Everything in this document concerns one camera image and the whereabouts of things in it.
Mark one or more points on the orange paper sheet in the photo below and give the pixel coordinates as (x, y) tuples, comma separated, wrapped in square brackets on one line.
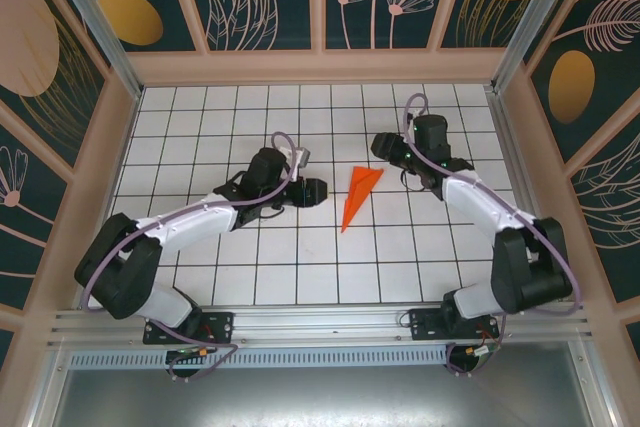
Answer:
[(357, 192)]

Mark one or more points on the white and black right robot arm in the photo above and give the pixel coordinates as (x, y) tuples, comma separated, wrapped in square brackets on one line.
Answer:
[(480, 207)]

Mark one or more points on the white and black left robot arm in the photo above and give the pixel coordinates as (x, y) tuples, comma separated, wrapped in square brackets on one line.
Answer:
[(190, 227)]

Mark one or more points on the yellow power connector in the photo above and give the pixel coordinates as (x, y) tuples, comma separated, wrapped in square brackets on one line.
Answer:
[(473, 349), (202, 351)]

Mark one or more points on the brushed metal panel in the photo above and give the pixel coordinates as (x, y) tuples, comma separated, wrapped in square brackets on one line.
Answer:
[(320, 397)]

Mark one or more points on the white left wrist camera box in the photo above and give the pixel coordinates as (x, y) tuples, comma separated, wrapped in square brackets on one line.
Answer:
[(300, 157)]

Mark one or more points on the aluminium side rail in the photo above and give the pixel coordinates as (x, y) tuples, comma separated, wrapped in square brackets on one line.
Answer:
[(504, 147)]

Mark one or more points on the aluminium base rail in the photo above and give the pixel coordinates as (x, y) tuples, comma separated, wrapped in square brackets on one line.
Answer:
[(320, 322)]

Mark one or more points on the aluminium frame post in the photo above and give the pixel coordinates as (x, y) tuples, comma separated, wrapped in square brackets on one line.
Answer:
[(538, 22), (103, 32)]

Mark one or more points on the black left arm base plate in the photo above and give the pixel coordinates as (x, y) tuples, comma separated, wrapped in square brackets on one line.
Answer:
[(220, 324)]

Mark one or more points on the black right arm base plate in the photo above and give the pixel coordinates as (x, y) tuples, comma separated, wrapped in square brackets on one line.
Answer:
[(422, 324)]

